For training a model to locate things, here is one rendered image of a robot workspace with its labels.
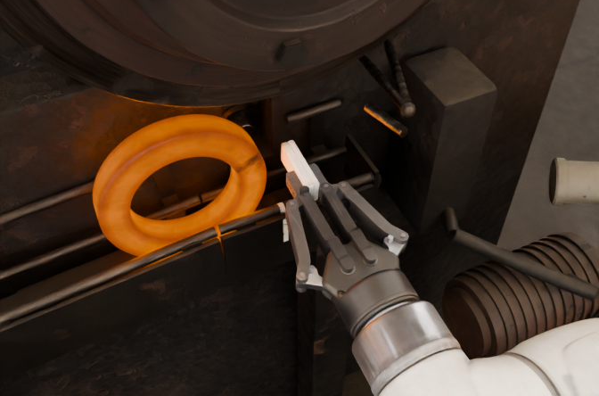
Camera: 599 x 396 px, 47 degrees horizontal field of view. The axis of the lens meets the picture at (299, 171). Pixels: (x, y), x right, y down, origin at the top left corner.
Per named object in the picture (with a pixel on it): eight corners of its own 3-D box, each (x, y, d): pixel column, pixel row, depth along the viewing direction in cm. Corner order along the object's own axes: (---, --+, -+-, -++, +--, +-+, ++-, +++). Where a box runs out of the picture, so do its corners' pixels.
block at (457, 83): (379, 187, 100) (396, 53, 83) (425, 170, 102) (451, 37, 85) (418, 240, 93) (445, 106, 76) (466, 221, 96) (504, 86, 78)
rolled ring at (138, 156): (131, 123, 63) (122, 102, 65) (77, 260, 72) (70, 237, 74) (294, 142, 74) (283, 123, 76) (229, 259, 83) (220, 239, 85)
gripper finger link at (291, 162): (312, 202, 76) (306, 204, 76) (286, 158, 80) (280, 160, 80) (313, 185, 74) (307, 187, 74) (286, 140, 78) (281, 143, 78)
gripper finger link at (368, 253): (366, 262, 67) (379, 258, 68) (319, 179, 74) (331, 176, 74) (362, 282, 70) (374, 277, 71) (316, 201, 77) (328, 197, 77)
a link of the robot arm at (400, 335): (451, 375, 67) (420, 325, 71) (473, 334, 60) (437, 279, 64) (370, 413, 65) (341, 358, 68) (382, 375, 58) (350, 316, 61)
